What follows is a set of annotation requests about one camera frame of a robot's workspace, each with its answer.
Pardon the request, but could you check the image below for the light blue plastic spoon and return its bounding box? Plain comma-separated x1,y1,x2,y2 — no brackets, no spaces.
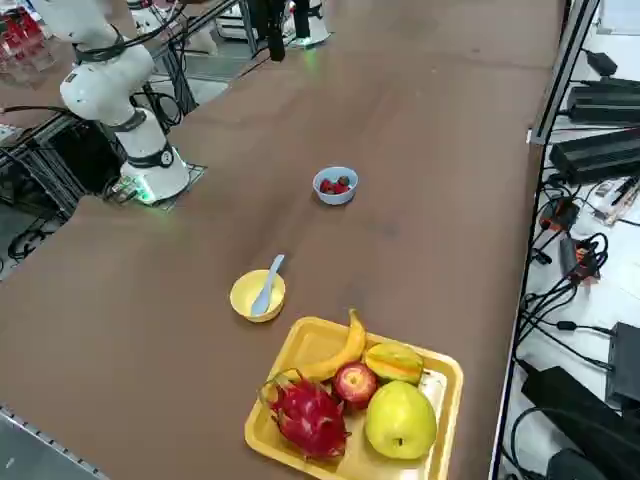
249,253,285,317

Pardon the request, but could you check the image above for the light blue bowl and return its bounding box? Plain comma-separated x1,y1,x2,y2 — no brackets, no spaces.
312,166,360,206

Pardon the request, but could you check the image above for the yellow bowl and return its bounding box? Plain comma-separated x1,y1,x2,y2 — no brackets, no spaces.
229,269,287,324

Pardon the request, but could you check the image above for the white box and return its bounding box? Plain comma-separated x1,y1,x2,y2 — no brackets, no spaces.
214,12,259,41

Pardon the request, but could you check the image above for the clear acrylic display shelf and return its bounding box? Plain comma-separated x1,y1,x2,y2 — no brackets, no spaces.
0,9,59,89

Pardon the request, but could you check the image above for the small black adapter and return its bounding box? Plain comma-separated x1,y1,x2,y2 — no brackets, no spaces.
584,49,619,76

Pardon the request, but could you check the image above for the yellow plastic tray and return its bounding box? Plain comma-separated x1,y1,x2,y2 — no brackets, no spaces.
243,315,465,480

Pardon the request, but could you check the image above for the yellow banana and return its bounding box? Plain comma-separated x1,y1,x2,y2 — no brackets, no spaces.
279,308,368,384

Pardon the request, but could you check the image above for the orange black device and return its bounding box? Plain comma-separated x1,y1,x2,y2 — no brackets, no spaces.
557,234,609,284
537,197,581,231

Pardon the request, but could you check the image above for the yellow star fruit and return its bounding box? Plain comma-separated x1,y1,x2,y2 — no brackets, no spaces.
362,343,425,385

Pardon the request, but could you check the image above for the red apple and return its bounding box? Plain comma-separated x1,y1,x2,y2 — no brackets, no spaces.
332,362,379,411

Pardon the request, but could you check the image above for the red dragon fruit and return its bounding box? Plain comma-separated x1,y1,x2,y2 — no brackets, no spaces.
257,368,351,464

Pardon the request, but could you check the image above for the yellow green pear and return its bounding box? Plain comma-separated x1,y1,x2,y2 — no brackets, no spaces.
364,380,439,460

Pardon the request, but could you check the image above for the black box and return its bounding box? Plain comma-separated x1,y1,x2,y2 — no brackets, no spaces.
604,322,640,411

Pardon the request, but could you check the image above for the aluminium frame post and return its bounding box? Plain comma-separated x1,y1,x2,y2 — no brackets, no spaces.
527,0,601,146

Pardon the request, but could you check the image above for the black cable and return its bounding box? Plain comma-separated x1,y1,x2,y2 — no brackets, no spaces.
517,299,614,351

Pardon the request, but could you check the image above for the aluminium rail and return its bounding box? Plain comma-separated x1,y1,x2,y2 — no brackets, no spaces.
0,399,106,480

